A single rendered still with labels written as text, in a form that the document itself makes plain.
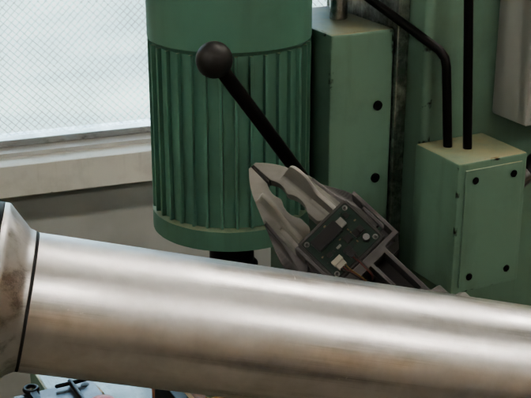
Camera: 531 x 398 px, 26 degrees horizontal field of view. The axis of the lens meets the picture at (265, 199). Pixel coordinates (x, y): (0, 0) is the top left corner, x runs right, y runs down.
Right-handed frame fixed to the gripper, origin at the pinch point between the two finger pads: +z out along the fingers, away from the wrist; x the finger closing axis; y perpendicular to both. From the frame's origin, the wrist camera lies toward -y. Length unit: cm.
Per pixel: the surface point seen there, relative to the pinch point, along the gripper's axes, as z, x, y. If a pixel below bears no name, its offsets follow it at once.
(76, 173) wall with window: 77, 7, -141
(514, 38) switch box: -3.3, -32.0, -14.9
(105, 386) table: 11, 27, -53
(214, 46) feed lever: 11.3, -5.2, 3.7
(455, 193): -10.5, -15.4, -16.3
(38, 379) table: 19, 33, -53
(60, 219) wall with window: 76, 17, -152
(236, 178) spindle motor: 6.2, -0.1, -12.9
